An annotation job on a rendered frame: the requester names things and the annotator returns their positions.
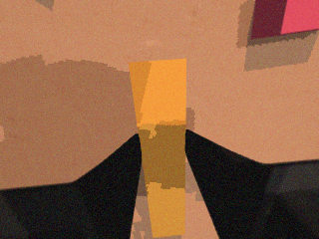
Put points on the red flat bar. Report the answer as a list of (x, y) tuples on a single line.
[(274, 18)]

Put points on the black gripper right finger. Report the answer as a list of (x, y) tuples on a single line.
[(238, 191)]

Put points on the orange bar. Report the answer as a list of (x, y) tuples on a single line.
[(159, 91)]

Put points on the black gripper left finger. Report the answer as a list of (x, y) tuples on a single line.
[(101, 202)]

